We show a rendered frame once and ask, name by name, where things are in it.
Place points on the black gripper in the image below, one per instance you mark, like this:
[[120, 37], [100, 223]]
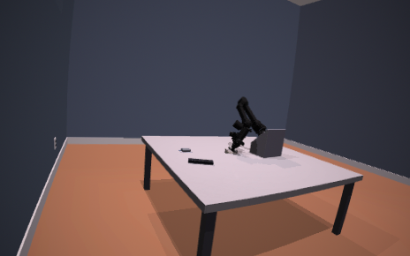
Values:
[[238, 142]]

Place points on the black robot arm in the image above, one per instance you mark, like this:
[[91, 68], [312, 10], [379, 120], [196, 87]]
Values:
[[256, 125]]

